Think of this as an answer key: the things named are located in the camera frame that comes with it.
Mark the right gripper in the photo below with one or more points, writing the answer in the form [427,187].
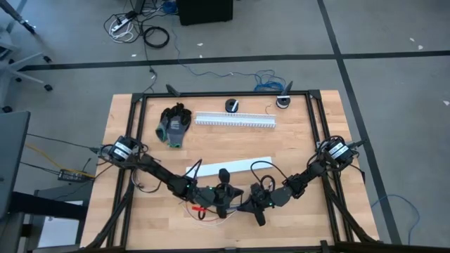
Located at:
[261,219]

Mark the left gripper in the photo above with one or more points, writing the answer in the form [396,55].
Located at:
[224,175]

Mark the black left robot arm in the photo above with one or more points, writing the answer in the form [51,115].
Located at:
[158,170]

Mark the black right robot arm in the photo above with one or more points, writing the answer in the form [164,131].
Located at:
[306,175]

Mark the white flat raceway cover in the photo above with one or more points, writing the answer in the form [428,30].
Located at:
[228,167]

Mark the grey work glove green cuff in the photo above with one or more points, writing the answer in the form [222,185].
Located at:
[160,133]
[175,130]

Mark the black computer case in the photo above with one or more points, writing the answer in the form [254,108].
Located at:
[204,12]

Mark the black desk beam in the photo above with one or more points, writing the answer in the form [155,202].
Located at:
[45,205]

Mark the white power strip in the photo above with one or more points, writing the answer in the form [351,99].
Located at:
[121,24]

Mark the grey desk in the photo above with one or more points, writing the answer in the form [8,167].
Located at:
[12,158]

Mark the grey office chair base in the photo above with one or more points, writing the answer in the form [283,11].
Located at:
[28,77]

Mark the dark metal pole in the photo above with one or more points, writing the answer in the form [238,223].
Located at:
[19,17]

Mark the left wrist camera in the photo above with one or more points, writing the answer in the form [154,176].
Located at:
[218,195]

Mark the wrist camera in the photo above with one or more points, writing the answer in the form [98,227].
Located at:
[218,195]
[266,201]

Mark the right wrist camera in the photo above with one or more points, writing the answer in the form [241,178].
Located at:
[266,201]

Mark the black aluminium table frame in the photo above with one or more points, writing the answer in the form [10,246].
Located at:
[225,94]

